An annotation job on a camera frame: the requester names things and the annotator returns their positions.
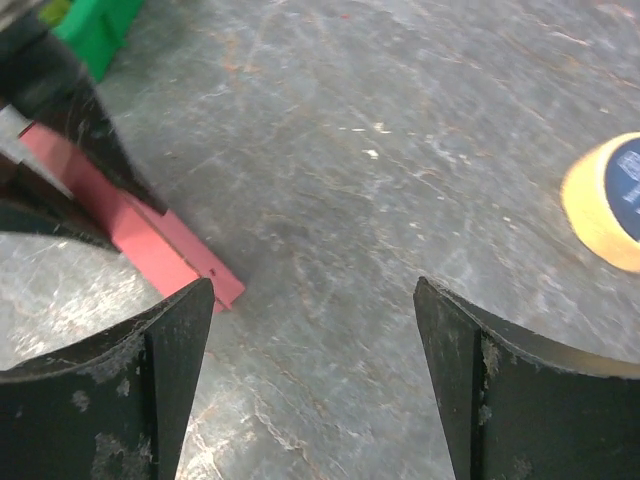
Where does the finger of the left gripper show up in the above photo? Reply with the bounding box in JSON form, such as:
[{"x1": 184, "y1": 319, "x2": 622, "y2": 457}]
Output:
[
  {"x1": 1, "y1": 9, "x2": 168, "y2": 215},
  {"x1": 1, "y1": 152, "x2": 117, "y2": 251}
]

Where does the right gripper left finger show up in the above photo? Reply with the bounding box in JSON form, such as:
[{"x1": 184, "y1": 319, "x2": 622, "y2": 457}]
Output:
[{"x1": 1, "y1": 278, "x2": 214, "y2": 479}]

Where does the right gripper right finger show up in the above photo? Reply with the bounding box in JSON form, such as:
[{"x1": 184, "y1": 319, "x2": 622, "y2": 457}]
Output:
[{"x1": 413, "y1": 278, "x2": 639, "y2": 479}]

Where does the pink paper box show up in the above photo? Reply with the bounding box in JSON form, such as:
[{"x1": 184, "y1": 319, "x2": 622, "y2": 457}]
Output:
[{"x1": 19, "y1": 124, "x2": 245, "y2": 312}]

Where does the green plastic basket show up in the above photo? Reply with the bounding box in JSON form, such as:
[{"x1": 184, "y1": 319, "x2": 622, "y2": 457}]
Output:
[{"x1": 38, "y1": 0, "x2": 144, "y2": 82}]

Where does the masking tape roll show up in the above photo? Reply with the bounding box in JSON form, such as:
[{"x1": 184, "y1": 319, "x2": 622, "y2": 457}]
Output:
[{"x1": 561, "y1": 132, "x2": 639, "y2": 273}]

